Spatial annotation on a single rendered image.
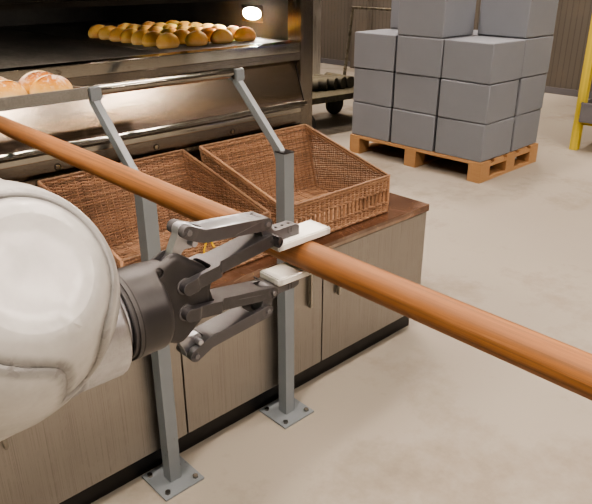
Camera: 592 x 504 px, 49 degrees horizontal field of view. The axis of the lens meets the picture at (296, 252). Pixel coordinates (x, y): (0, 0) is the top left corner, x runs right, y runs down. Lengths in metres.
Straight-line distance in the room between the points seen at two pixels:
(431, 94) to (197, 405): 3.53
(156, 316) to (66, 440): 1.41
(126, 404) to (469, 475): 1.07
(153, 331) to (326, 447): 1.75
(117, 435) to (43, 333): 1.72
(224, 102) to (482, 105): 2.71
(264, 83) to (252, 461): 1.42
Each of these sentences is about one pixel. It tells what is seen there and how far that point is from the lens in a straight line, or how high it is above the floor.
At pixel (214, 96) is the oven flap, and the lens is 2.49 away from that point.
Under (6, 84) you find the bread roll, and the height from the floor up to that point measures 1.22.
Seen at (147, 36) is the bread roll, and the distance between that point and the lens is 2.63.
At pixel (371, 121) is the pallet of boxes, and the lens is 5.49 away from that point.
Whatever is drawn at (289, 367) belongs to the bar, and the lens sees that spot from 2.26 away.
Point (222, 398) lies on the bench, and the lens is 2.18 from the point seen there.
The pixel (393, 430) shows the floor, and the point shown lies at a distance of 2.33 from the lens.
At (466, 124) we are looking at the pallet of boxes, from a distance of 4.96.
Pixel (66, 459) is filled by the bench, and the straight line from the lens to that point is 1.95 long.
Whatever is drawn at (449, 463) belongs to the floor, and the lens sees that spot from 2.24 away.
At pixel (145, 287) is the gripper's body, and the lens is 0.52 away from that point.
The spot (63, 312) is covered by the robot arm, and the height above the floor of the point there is 1.32.
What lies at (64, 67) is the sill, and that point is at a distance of 2.19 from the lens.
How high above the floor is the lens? 1.45
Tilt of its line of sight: 24 degrees down
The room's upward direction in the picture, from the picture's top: straight up
